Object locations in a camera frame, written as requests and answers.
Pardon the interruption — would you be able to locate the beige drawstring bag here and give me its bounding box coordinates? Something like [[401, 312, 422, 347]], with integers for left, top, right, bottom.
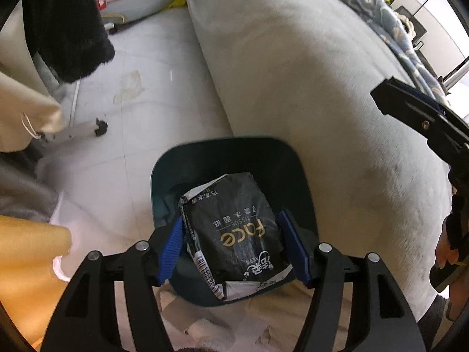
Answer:
[[0, 4, 63, 153]]

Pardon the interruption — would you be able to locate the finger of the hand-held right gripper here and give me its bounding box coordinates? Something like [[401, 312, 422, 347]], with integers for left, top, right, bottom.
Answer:
[[370, 77, 469, 166], [397, 81, 451, 117]]

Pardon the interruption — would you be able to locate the white and black wardrobe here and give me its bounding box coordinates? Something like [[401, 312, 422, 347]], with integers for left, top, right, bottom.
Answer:
[[381, 0, 469, 81]]

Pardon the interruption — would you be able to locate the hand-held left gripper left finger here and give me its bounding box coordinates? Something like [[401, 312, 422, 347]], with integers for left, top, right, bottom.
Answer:
[[38, 218, 186, 352]]

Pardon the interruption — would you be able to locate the yellow cloth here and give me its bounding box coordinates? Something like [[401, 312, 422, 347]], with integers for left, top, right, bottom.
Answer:
[[0, 214, 72, 340]]

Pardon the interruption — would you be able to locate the grey cloth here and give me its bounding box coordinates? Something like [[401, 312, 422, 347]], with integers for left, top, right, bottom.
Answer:
[[0, 150, 59, 224]]

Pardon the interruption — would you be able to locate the dark teal trash bin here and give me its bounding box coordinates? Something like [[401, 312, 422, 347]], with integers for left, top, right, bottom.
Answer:
[[150, 136, 319, 308]]

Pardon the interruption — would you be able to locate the grey floor cushion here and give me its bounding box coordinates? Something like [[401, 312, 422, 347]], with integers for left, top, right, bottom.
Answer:
[[101, 0, 176, 26]]

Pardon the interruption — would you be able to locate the white clothes rack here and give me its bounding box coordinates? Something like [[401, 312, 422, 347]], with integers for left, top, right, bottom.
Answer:
[[44, 81, 108, 142]]

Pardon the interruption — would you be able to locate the blue cloud-patterned blanket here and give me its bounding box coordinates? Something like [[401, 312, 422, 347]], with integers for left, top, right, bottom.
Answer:
[[293, 0, 449, 111]]

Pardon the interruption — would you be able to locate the person's right hand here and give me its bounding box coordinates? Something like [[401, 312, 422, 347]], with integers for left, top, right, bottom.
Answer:
[[435, 217, 458, 270]]

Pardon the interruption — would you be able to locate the white scalloped cat bed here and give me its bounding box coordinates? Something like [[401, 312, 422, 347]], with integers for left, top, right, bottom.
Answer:
[[397, 14, 420, 50]]

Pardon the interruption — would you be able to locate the beige cloth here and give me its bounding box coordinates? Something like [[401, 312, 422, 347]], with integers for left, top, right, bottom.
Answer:
[[154, 282, 316, 352]]

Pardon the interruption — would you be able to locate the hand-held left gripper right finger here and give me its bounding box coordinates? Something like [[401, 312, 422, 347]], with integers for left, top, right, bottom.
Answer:
[[276, 209, 427, 352]]

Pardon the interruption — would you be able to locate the black fuzzy garment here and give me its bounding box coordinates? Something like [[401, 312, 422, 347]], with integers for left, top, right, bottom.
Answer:
[[22, 0, 116, 83]]

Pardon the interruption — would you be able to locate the black tissue packet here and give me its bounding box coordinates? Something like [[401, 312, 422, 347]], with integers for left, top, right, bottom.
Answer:
[[179, 172, 294, 301]]

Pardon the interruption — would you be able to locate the grey-green bed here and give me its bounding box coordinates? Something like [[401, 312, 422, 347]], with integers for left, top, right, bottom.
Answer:
[[178, 0, 455, 312]]

